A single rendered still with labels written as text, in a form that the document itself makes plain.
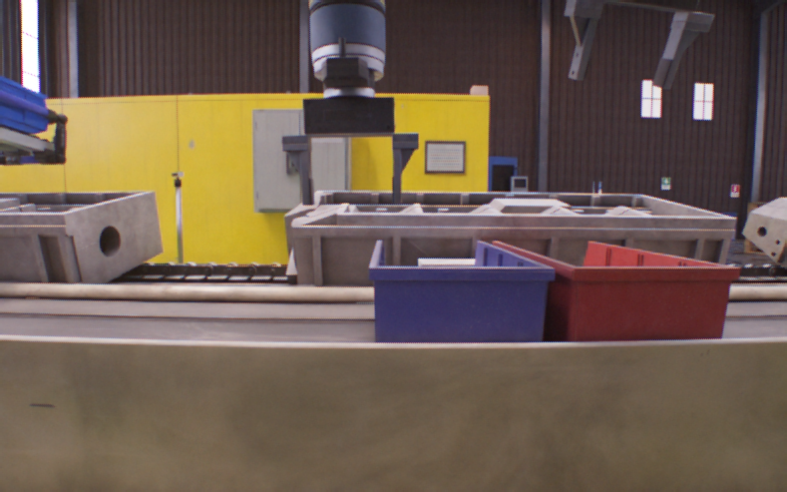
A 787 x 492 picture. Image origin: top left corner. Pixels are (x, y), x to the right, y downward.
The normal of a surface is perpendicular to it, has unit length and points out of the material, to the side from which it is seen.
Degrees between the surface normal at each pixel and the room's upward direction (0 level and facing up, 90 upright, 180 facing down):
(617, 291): 92
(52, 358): 90
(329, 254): 100
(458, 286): 92
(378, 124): 93
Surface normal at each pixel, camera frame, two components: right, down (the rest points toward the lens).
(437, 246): 0.01, 0.27
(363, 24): 0.44, 0.12
